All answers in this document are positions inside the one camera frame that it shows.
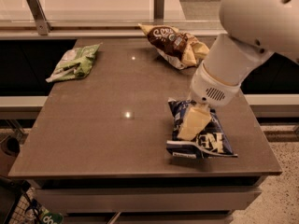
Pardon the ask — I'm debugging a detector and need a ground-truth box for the blue kettle chip bag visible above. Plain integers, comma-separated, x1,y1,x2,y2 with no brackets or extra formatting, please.
166,98,236,159

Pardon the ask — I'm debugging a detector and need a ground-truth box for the grey table drawer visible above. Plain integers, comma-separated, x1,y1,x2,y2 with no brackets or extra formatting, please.
36,187,262,214

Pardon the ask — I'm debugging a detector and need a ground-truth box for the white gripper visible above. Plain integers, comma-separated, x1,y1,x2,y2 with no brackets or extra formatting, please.
178,63,240,141

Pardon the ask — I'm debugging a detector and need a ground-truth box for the brown yellow chip bag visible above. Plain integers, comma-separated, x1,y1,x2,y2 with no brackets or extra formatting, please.
139,24,209,70

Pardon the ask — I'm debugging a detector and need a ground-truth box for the middle metal railing bracket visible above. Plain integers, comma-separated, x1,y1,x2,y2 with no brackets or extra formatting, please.
153,0,164,24

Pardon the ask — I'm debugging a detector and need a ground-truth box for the left metal railing bracket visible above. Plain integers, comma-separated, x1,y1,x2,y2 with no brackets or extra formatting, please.
26,0,51,35

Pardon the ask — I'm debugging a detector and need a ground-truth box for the wire basket with items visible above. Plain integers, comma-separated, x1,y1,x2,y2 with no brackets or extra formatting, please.
7,188,64,224

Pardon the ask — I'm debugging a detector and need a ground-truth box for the glass railing panel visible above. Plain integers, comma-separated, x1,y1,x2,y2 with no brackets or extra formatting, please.
0,0,221,24

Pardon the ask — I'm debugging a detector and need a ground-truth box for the metal railing bracket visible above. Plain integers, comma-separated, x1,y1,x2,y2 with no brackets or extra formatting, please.
26,0,51,35
153,0,164,24

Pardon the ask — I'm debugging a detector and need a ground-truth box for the green jalapeno chip bag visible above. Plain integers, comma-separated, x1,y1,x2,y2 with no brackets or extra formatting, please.
46,44,100,83

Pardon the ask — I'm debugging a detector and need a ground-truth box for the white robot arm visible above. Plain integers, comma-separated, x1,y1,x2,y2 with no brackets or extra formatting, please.
178,0,299,141

